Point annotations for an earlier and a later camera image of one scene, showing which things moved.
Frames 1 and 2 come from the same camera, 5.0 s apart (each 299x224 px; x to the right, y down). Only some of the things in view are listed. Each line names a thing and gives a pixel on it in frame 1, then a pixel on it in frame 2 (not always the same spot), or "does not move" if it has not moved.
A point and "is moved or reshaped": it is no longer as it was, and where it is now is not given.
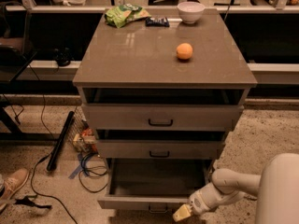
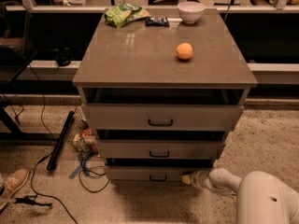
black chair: [16, 49] does not move
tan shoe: [12, 182] does not move
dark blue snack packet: [163, 22] does not move
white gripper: [198, 203] to [198, 179]
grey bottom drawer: [157, 185] is moved or reshaped
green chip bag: [118, 16] does not move
